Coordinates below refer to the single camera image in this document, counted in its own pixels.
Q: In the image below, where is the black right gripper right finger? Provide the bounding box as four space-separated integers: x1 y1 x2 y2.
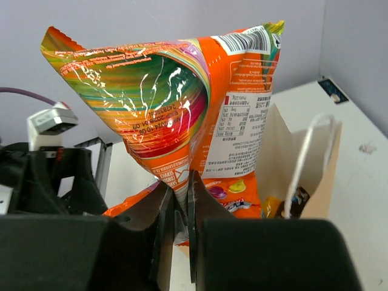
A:
188 170 362 290

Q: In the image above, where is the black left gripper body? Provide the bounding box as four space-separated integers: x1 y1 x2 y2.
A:
1 142 107 215

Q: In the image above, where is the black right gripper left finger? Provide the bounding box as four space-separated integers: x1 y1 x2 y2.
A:
1 183 175 290

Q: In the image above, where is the dark purple candy packet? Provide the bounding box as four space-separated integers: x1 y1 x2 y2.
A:
290 186 310 218

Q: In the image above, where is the orange snack packet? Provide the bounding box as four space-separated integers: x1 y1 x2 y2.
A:
40 19 286 246

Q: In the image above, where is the brown paper bag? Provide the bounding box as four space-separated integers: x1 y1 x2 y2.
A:
255 105 342 219

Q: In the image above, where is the blue corner marker tag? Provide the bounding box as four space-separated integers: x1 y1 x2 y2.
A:
317 77 349 104

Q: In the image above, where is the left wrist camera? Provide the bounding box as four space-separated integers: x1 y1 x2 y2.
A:
27 102 78 151

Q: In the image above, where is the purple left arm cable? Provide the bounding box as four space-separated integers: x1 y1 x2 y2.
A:
0 87 57 107

